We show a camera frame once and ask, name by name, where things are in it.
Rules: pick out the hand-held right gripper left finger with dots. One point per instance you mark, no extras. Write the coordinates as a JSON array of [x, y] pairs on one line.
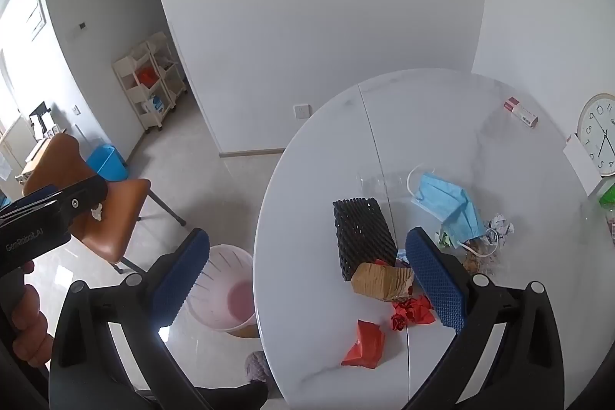
[[182, 275]]

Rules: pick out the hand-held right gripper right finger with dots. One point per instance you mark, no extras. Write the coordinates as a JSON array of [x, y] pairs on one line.
[[435, 280]]

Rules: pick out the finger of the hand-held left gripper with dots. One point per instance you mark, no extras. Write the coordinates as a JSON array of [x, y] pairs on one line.
[[81, 196]]

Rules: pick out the red paper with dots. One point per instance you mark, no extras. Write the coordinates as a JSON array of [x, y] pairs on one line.
[[413, 311]]

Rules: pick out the pink trash bin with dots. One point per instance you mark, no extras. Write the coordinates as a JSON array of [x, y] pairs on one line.
[[230, 299]]

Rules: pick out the tan paper wrapper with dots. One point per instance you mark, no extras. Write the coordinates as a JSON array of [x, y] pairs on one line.
[[379, 282]]

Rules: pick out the blue face mask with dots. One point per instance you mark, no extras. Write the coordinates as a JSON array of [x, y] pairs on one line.
[[447, 203]]

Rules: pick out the black foam net sleeve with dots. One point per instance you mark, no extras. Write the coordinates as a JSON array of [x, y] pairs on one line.
[[360, 237]]

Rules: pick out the red foil packet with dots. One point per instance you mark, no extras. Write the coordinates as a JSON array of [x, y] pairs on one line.
[[367, 345]]

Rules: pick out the person's left hand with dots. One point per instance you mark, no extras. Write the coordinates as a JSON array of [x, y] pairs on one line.
[[26, 314]]

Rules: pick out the white crumpled tissue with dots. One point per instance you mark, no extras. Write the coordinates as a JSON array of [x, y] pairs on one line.
[[97, 211]]

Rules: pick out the brown chair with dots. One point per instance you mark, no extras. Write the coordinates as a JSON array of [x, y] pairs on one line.
[[115, 218]]

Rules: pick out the blue plastic bin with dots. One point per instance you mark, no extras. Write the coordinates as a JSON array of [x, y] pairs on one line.
[[108, 162]]

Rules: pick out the white crumpled paper ball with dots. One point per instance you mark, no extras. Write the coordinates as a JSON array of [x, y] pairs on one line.
[[499, 227]]

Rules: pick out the black monitor stand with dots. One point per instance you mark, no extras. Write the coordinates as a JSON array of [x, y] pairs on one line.
[[38, 111]]

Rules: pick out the cream rolling shelf cart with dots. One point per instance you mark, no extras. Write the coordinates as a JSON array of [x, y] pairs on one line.
[[137, 102], [170, 74]]

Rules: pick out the clear plastic wrapper on table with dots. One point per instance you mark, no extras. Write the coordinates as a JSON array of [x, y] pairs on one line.
[[379, 185]]

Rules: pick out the grey fuzzy slipper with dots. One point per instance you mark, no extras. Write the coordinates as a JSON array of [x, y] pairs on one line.
[[257, 367]]

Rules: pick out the blue and white packet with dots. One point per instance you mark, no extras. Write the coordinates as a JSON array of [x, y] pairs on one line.
[[156, 105]]

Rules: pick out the person's black-trousered leg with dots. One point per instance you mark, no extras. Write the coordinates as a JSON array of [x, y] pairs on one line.
[[235, 395]]

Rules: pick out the red plastic bag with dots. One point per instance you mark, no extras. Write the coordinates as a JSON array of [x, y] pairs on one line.
[[144, 76]]

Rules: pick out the white card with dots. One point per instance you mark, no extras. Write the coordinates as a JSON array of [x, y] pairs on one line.
[[581, 165]]

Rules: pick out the pink and white box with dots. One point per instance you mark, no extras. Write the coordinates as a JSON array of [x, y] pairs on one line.
[[521, 112]]

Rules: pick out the green plastic item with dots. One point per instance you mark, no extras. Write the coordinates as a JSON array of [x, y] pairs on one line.
[[609, 193]]

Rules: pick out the white wall panel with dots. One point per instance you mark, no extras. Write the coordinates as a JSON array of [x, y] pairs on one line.
[[36, 13]]

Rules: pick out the white wall socket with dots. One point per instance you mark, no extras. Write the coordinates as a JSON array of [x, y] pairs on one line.
[[302, 111]]

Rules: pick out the round wall clock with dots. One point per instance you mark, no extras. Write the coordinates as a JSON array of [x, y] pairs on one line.
[[600, 136]]

